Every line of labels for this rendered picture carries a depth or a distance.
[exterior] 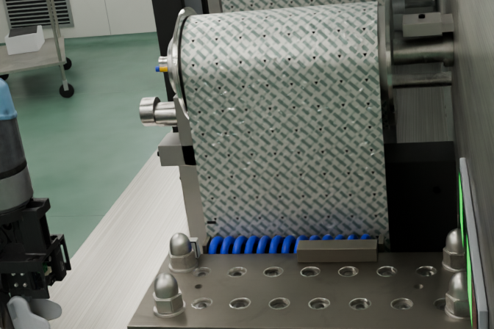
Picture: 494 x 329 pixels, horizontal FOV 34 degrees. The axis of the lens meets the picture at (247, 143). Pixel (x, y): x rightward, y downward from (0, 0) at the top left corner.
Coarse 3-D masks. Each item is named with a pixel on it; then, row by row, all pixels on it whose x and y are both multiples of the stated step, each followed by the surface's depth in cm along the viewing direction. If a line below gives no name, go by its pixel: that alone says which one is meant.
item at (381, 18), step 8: (384, 16) 94; (384, 24) 93; (384, 32) 92; (384, 40) 92; (384, 48) 92; (384, 56) 92; (384, 64) 93; (384, 72) 93; (384, 80) 94; (384, 88) 94; (384, 96) 96
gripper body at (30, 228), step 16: (32, 208) 96; (48, 208) 98; (0, 224) 95; (16, 224) 97; (32, 224) 96; (16, 240) 98; (32, 240) 97; (48, 240) 98; (64, 240) 102; (0, 256) 98; (16, 256) 97; (32, 256) 97; (48, 256) 99; (0, 272) 97; (16, 272) 97; (32, 272) 98; (48, 272) 100; (64, 272) 102; (0, 288) 98; (16, 288) 99; (32, 288) 97
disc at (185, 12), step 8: (184, 8) 101; (192, 8) 104; (184, 16) 100; (176, 24) 98; (184, 24) 100; (176, 32) 97; (176, 40) 97; (176, 48) 96; (176, 56) 96; (176, 64) 96; (176, 72) 96; (176, 80) 96; (176, 88) 97; (184, 88) 99; (184, 96) 98; (184, 104) 98; (184, 112) 100
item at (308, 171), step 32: (192, 128) 100; (224, 128) 99; (256, 128) 98; (288, 128) 97; (320, 128) 96; (352, 128) 96; (224, 160) 100; (256, 160) 100; (288, 160) 99; (320, 160) 98; (352, 160) 97; (224, 192) 102; (256, 192) 101; (288, 192) 100; (320, 192) 100; (352, 192) 99; (384, 192) 98; (224, 224) 104; (256, 224) 103; (288, 224) 102; (320, 224) 101; (352, 224) 100; (384, 224) 100
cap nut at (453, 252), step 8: (456, 232) 90; (448, 240) 91; (456, 240) 90; (448, 248) 91; (456, 248) 90; (448, 256) 91; (456, 256) 90; (448, 264) 91; (456, 264) 91; (464, 264) 90
